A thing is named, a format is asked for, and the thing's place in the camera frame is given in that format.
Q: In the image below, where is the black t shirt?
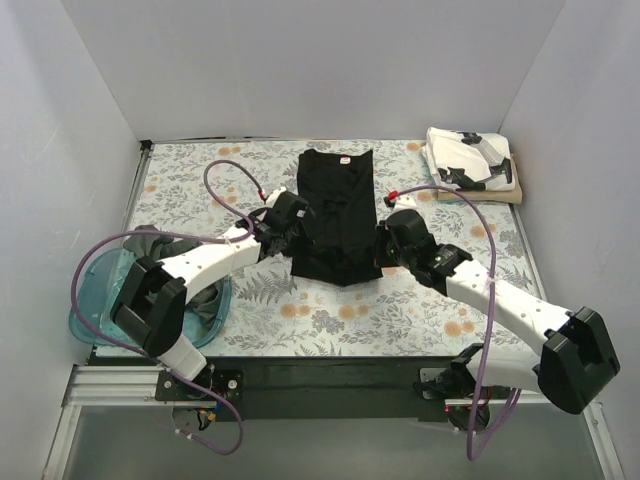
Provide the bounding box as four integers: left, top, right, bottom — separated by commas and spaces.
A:
291, 149, 382, 287

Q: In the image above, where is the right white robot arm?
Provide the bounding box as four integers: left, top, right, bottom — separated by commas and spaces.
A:
375, 209, 620, 414

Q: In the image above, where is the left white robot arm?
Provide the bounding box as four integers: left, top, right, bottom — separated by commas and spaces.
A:
111, 188, 309, 400

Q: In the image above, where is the floral table cloth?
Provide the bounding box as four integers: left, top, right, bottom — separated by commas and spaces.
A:
131, 140, 542, 356

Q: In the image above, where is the white printed folded t shirt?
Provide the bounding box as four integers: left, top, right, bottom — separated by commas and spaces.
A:
422, 127, 516, 192

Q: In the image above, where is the grey t shirt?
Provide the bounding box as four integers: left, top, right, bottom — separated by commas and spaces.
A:
123, 224, 229, 328

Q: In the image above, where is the teal plastic basket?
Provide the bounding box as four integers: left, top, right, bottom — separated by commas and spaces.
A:
77, 248, 232, 348

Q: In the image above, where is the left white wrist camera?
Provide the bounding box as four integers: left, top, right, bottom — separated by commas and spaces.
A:
264, 186, 287, 208

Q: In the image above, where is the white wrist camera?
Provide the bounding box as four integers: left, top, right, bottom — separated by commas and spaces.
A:
384, 191, 417, 213
264, 186, 287, 208

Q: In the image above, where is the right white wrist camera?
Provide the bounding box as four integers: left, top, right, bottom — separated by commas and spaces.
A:
384, 191, 417, 213

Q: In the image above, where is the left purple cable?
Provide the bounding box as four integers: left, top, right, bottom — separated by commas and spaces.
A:
69, 160, 269, 351

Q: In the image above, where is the aluminium rail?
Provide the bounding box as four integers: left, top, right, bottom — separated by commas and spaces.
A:
43, 366, 624, 479

